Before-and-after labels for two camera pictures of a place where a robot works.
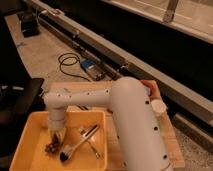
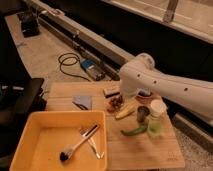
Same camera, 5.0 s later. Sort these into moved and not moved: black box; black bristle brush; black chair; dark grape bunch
Moved: dark grape bunch
Not moved: black bristle brush; black chair; black box
